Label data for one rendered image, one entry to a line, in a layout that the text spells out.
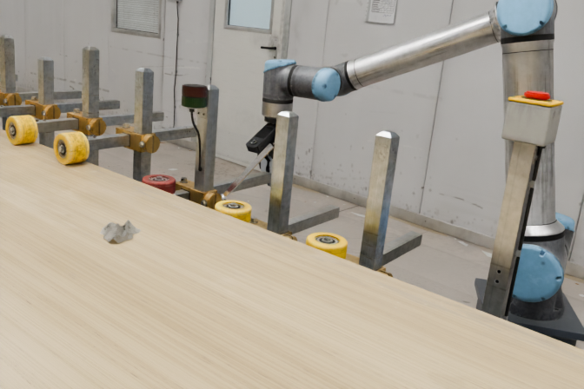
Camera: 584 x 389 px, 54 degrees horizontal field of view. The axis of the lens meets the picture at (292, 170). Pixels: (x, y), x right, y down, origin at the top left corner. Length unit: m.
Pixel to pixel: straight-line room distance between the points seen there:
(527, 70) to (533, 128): 0.43
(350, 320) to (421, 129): 3.26
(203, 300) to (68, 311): 0.18
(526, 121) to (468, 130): 2.90
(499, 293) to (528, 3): 0.65
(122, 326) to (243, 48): 4.40
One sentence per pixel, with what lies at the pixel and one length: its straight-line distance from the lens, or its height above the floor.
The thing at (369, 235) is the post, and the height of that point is 0.90.
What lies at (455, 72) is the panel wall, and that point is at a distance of 3.92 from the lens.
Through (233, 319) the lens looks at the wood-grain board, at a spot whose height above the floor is 0.90.
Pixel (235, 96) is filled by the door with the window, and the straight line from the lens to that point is 5.18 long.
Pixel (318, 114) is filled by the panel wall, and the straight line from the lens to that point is 4.54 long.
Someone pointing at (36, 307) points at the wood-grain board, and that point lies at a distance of 0.87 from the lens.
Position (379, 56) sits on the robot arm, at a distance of 1.67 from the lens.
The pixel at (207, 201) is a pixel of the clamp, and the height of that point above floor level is 0.85.
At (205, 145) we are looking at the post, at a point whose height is 0.99.
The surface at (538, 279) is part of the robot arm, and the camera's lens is 1.48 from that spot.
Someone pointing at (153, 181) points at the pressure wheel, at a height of 0.91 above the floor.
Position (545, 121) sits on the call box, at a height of 1.19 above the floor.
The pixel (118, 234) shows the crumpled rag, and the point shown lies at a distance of 1.09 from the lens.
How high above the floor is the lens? 1.31
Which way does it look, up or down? 15 degrees down
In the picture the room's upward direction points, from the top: 5 degrees clockwise
